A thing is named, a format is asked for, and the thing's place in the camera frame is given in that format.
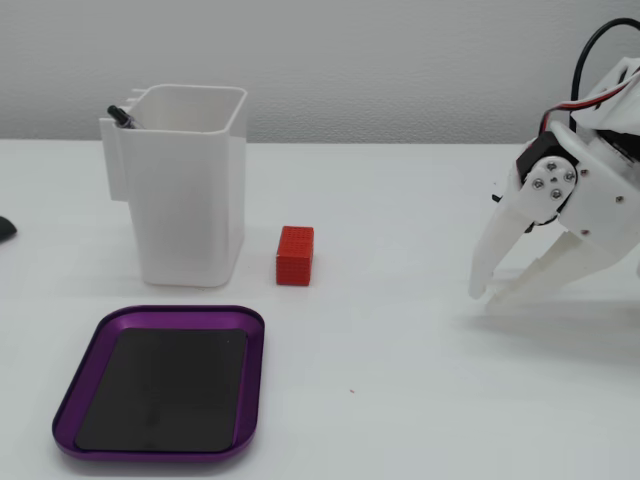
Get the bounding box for white plastic pen holder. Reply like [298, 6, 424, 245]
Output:
[98, 83, 249, 289]

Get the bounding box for black cable with zip ties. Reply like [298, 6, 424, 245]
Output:
[571, 17, 640, 129]

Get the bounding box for red white black servo wire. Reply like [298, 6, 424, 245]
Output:
[537, 69, 640, 137]

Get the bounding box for purple metal tray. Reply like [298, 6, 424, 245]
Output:
[51, 304, 266, 462]

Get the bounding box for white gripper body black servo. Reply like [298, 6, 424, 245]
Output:
[514, 121, 640, 262]

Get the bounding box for small red perforated block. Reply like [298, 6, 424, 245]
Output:
[275, 225, 316, 287]

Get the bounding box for black clear ballpoint pen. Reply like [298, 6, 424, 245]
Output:
[106, 104, 145, 131]

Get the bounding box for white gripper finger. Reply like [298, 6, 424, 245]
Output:
[486, 229, 627, 317]
[468, 155, 580, 300]

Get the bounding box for black rectangular tray pad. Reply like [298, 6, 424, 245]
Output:
[74, 327, 249, 450]

